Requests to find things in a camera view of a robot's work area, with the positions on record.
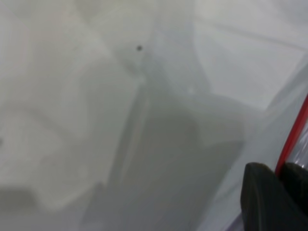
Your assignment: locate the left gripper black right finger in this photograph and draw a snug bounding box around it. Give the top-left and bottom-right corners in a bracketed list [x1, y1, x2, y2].
[281, 162, 308, 231]

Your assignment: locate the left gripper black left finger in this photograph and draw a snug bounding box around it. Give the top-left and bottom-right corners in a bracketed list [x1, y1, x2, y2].
[240, 162, 298, 231]

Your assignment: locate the clear plastic zipper bag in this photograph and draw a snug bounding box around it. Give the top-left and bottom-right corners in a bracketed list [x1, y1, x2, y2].
[0, 0, 308, 231]

